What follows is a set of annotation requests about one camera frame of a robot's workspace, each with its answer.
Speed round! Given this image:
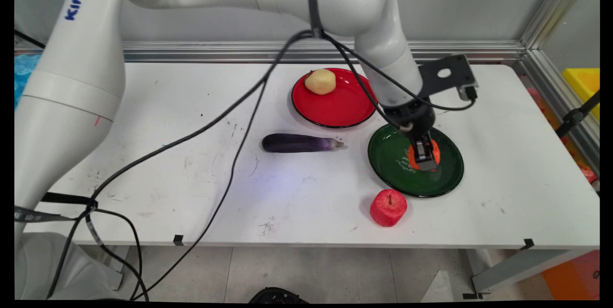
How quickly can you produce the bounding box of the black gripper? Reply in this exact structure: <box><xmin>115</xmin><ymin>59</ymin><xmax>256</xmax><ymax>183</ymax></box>
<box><xmin>383</xmin><ymin>97</ymin><xmax>438</xmax><ymax>171</ymax></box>

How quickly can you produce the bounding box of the orange carrot piece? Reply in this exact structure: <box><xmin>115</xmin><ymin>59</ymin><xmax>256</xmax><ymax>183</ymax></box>
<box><xmin>407</xmin><ymin>138</ymin><xmax>441</xmax><ymax>171</ymax></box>

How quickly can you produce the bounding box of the green plate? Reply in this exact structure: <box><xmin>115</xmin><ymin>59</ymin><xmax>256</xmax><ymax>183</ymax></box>
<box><xmin>368</xmin><ymin>124</ymin><xmax>465</xmax><ymax>198</ymax></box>

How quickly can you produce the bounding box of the red apple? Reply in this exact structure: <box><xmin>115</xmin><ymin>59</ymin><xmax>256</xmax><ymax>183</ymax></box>
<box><xmin>369</xmin><ymin>189</ymin><xmax>409</xmax><ymax>228</ymax></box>

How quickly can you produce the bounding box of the red plate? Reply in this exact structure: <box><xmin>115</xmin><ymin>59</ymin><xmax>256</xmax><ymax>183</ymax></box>
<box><xmin>291</xmin><ymin>68</ymin><xmax>379</xmax><ymax>129</ymax></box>

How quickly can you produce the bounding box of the purple eggplant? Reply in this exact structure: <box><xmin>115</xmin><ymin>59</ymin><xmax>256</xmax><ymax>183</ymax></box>
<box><xmin>261</xmin><ymin>133</ymin><xmax>345</xmax><ymax>153</ymax></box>

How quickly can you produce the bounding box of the yellow potato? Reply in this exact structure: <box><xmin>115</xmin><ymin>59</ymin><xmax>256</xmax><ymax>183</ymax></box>
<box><xmin>304</xmin><ymin>69</ymin><xmax>337</xmax><ymax>96</ymax></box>

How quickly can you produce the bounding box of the black stand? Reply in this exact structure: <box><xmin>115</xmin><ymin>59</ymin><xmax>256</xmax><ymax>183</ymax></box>
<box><xmin>556</xmin><ymin>90</ymin><xmax>600</xmax><ymax>139</ymax></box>

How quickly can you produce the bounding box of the yellow bin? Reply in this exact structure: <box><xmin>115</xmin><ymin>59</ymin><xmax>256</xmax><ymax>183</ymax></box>
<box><xmin>562</xmin><ymin>68</ymin><xmax>600</xmax><ymax>123</ymax></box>

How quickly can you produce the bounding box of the orange box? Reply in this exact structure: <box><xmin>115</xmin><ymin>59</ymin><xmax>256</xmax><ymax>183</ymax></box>
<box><xmin>541</xmin><ymin>251</ymin><xmax>600</xmax><ymax>300</ymax></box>

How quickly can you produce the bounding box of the black round object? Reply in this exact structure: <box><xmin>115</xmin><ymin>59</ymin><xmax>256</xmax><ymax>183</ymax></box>
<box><xmin>248</xmin><ymin>287</ymin><xmax>310</xmax><ymax>304</ymax></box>

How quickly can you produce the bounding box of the blue foam mat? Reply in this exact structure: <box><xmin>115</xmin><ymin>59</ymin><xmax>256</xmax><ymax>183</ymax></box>
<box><xmin>14</xmin><ymin>53</ymin><xmax>43</xmax><ymax>110</ymax></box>

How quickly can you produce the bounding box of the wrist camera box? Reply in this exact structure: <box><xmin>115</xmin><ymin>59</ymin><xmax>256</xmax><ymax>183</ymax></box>
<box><xmin>456</xmin><ymin>82</ymin><xmax>479</xmax><ymax>103</ymax></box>

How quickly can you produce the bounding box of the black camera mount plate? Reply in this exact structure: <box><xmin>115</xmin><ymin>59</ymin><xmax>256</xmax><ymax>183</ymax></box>
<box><xmin>418</xmin><ymin>54</ymin><xmax>479</xmax><ymax>99</ymax></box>

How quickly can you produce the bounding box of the aluminium frame rail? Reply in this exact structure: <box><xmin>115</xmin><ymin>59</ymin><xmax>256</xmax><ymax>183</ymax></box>
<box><xmin>14</xmin><ymin>41</ymin><xmax>527</xmax><ymax>64</ymax></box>
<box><xmin>515</xmin><ymin>49</ymin><xmax>600</xmax><ymax>177</ymax></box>

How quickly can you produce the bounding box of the black cable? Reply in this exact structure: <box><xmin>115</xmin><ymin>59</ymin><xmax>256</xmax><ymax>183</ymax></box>
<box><xmin>45</xmin><ymin>30</ymin><xmax>413</xmax><ymax>300</ymax></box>
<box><xmin>85</xmin><ymin>30</ymin><xmax>477</xmax><ymax>302</ymax></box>

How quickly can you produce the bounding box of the aluminium frame post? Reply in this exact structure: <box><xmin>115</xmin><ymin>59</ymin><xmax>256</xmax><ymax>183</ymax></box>
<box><xmin>521</xmin><ymin>0</ymin><xmax>599</xmax><ymax>51</ymax></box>

